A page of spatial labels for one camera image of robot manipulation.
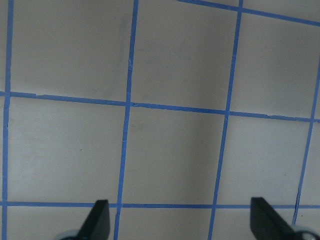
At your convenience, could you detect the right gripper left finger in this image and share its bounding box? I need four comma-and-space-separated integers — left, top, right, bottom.
76, 199, 111, 240

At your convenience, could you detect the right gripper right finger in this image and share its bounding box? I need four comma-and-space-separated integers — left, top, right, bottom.
250, 197, 295, 240

